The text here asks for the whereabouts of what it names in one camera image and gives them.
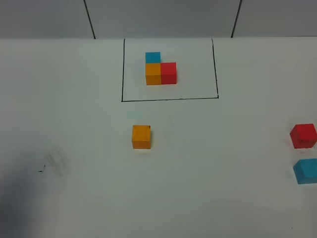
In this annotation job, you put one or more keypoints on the template orange cube block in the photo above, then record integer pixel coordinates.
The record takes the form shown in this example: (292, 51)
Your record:
(153, 73)

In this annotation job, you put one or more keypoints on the template blue cube block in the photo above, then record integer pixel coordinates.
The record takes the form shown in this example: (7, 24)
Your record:
(152, 57)

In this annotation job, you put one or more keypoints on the template red cube block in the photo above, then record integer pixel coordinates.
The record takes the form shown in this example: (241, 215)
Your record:
(168, 73)

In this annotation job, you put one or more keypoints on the loose blue cube block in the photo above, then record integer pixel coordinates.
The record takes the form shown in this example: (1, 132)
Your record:
(306, 171)

